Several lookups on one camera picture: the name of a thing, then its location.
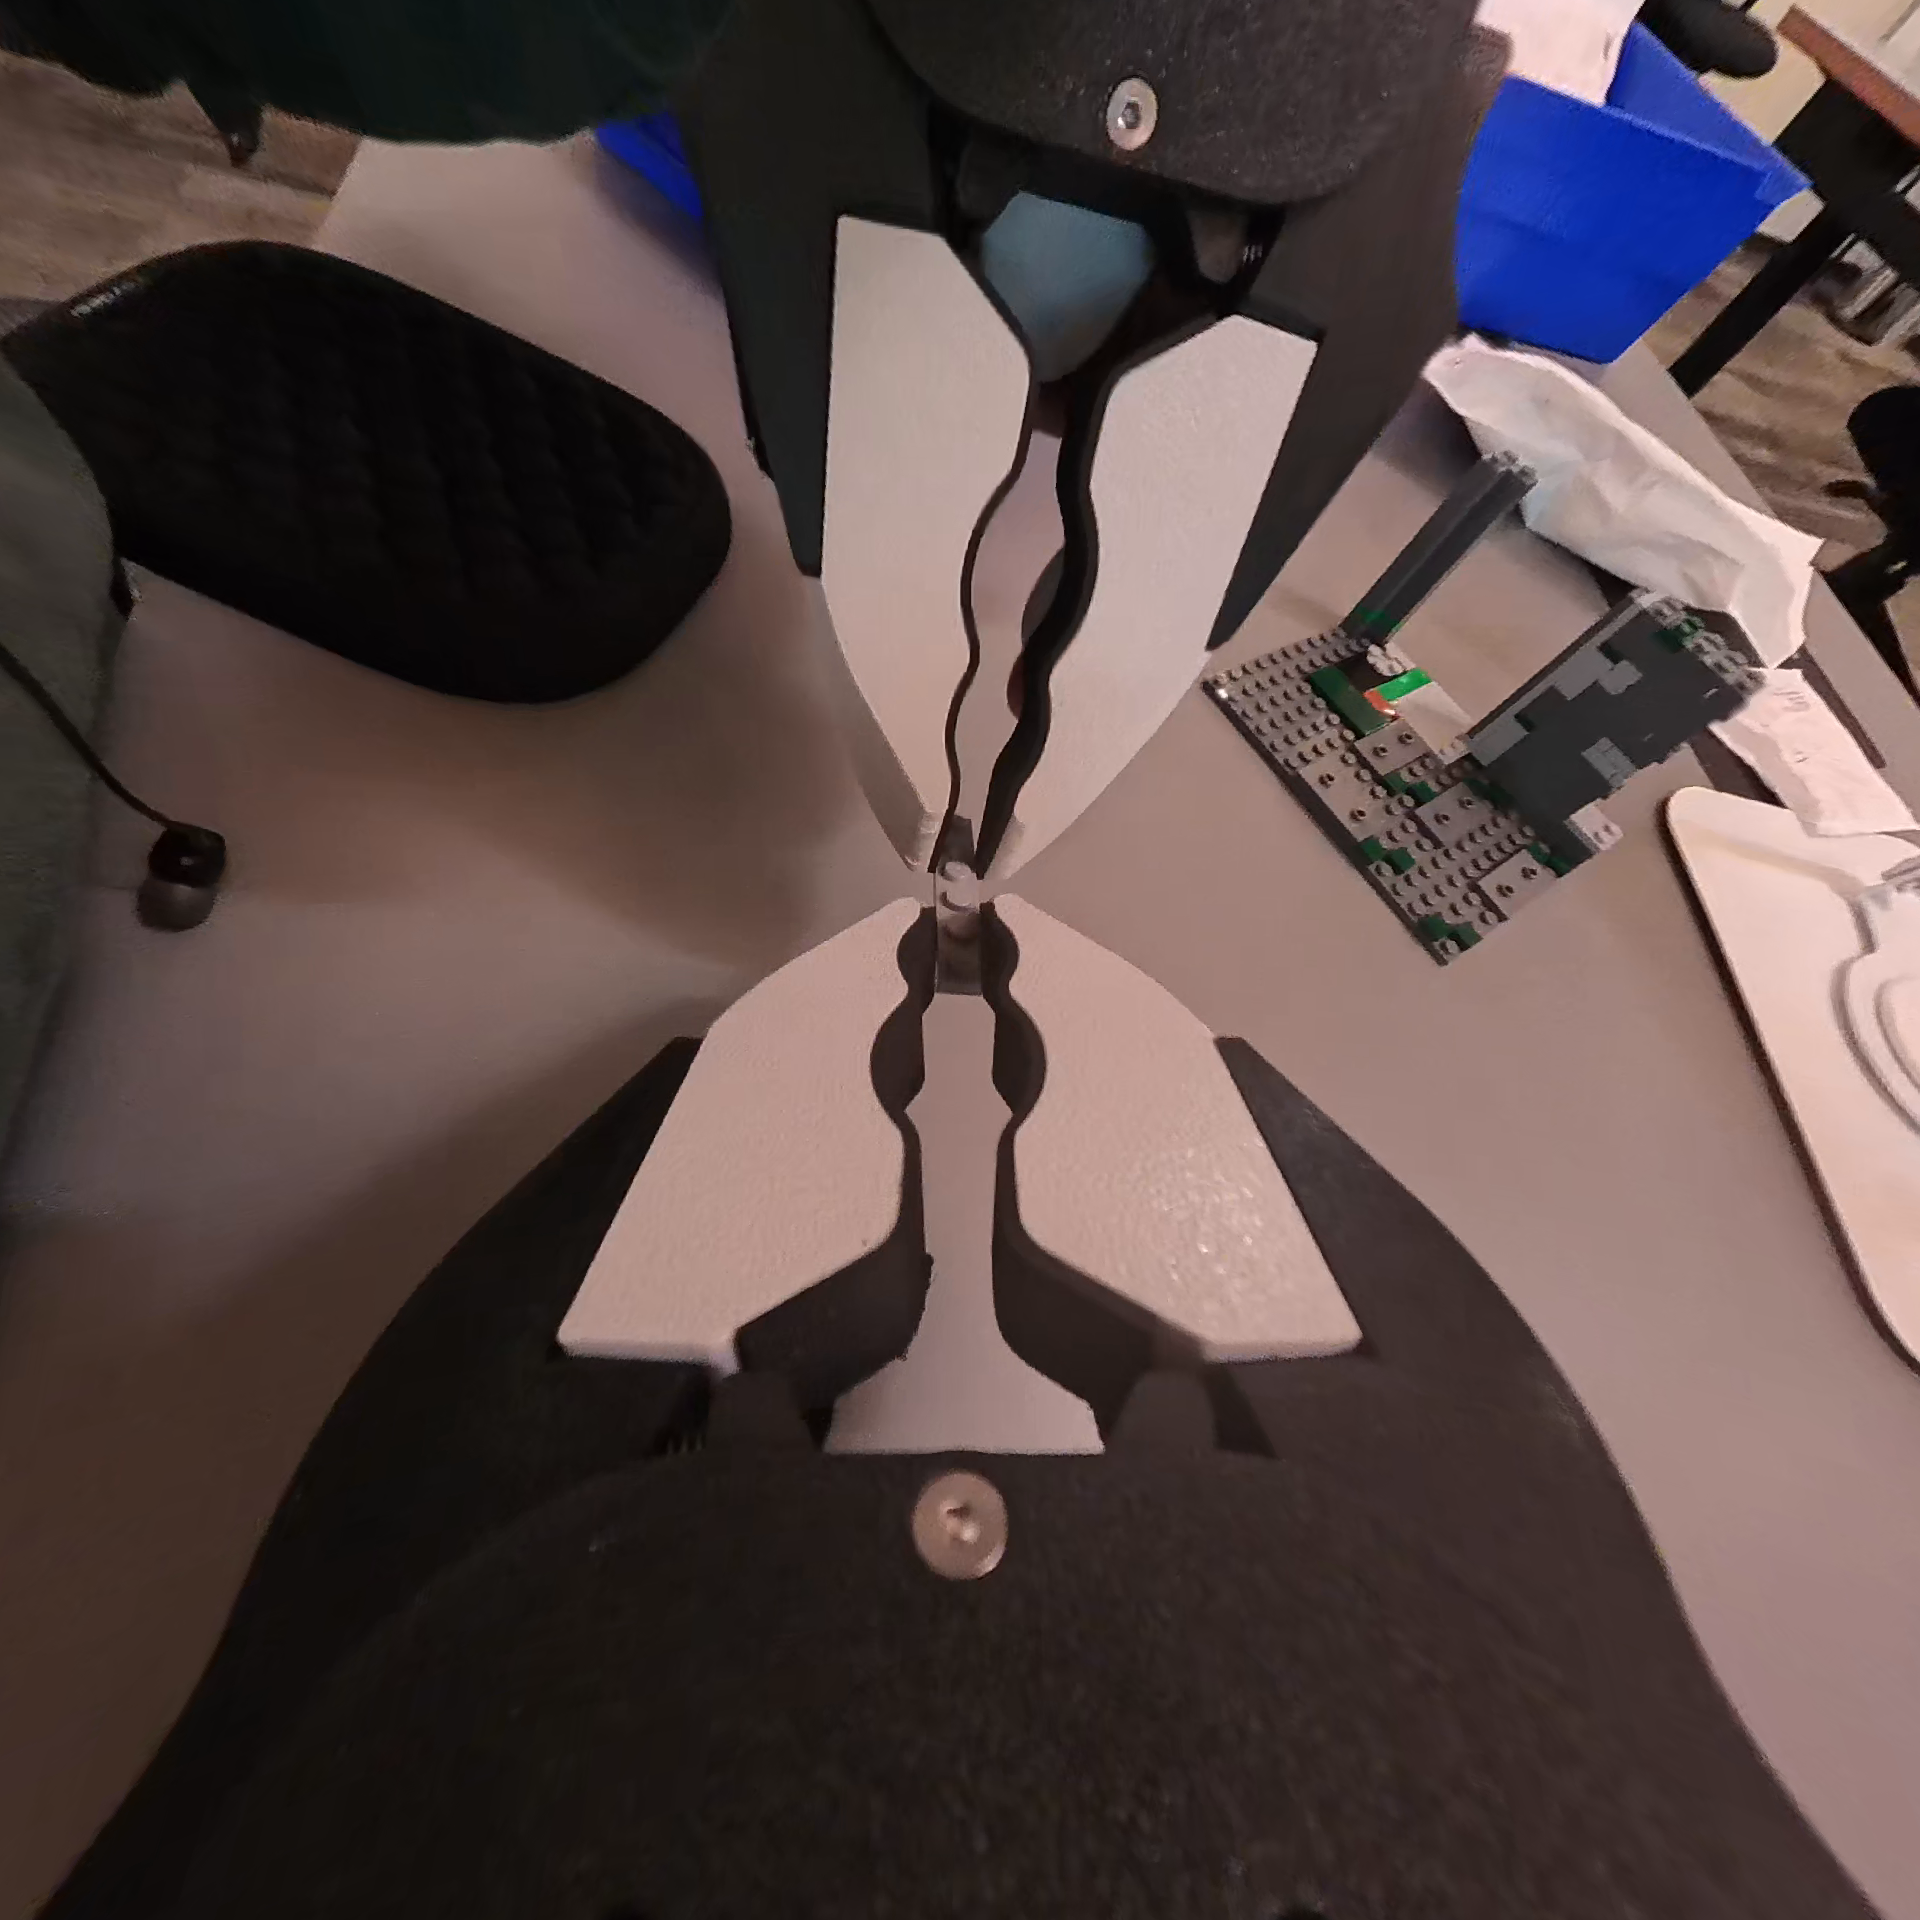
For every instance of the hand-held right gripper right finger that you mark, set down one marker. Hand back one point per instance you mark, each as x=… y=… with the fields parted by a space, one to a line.
x=1186 y=1186

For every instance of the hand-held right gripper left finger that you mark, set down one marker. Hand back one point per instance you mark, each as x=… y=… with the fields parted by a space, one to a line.
x=749 y=1168

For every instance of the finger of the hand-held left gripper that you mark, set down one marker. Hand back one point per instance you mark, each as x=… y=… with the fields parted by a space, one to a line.
x=1170 y=568
x=899 y=495

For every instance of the long grey brick plate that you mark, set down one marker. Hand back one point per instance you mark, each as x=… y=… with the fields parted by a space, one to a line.
x=961 y=944

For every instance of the grey brick baseplate build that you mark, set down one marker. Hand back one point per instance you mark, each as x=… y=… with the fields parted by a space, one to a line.
x=1590 y=736

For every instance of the person's left forearm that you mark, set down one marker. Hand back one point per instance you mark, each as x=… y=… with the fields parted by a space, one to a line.
x=450 y=59

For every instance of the grey desk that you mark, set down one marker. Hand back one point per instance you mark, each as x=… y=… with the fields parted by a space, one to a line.
x=450 y=974

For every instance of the wood-edged office desk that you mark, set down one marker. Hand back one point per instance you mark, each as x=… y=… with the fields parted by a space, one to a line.
x=1875 y=59

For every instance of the large printed paper bag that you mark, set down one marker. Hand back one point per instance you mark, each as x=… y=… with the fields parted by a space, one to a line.
x=1561 y=45

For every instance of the crumpled white paper bag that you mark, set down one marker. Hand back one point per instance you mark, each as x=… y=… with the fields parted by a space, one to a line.
x=1651 y=478

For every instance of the white book stand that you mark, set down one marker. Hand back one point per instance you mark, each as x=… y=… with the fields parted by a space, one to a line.
x=1785 y=974

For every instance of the black office chair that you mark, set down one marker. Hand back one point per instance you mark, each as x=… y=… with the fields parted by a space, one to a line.
x=1882 y=511

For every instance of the person's green hoodie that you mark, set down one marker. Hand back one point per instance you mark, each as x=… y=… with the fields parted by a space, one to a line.
x=46 y=750

